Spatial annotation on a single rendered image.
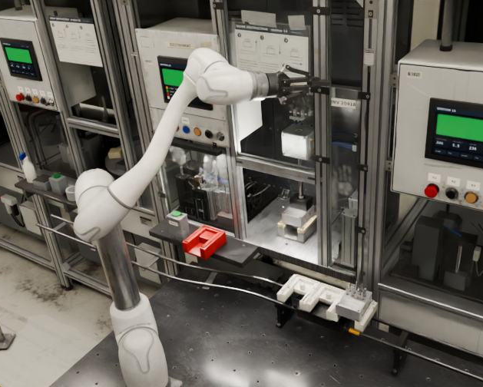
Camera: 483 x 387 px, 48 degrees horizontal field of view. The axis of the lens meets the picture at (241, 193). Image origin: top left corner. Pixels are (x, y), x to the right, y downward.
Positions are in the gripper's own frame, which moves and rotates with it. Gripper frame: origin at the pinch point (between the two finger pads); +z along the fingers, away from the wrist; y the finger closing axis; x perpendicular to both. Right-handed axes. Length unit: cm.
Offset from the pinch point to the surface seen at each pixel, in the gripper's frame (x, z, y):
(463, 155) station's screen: -37, 30, -15
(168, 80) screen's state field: 64, -29, -12
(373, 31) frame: -9.1, 11.7, 17.6
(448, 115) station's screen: -32.3, 25.4, -3.6
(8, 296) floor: 197, -95, -186
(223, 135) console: 45, -12, -31
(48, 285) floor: 194, -69, -182
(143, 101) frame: 83, -33, -26
